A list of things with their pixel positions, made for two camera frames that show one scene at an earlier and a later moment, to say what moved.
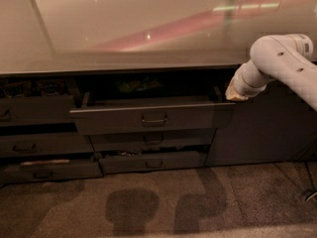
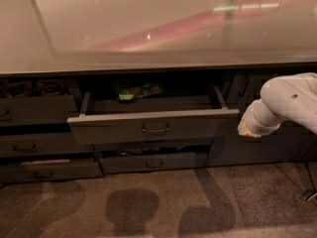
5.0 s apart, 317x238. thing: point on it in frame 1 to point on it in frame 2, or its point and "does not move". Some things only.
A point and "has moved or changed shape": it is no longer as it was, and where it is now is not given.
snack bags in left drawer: x=21 y=88 does not move
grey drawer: x=152 y=162 does not move
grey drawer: x=37 y=109 does not move
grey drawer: x=49 y=172 does not move
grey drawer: x=151 y=118 has moved or changed shape
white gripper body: x=238 y=83 to x=252 y=124
